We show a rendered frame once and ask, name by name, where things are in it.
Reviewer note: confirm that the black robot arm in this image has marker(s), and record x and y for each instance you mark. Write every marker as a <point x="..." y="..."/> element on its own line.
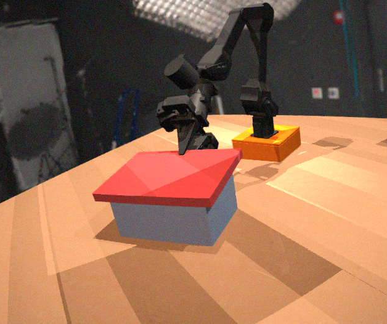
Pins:
<point x="215" y="66"/>

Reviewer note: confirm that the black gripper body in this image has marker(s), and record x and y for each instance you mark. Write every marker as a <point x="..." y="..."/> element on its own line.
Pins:
<point x="196" y="106"/>

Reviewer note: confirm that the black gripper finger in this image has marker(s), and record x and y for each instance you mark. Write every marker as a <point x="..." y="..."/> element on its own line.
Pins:
<point x="186" y="129"/>
<point x="198" y="142"/>

